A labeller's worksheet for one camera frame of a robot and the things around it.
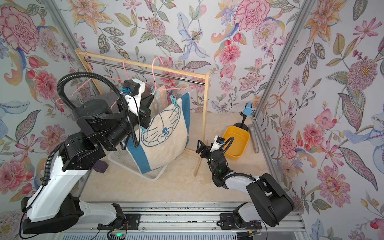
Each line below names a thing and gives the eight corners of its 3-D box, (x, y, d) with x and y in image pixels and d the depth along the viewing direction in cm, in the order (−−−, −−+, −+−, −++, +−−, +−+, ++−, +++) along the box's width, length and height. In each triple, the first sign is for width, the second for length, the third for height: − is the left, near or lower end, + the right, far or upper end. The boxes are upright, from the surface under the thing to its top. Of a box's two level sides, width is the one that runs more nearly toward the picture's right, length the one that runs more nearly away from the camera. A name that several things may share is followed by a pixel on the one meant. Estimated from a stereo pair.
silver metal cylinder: (252, 153, 102) (254, 150, 99) (247, 127, 117) (249, 124, 114) (258, 153, 102) (260, 150, 99) (252, 127, 117) (253, 124, 114)
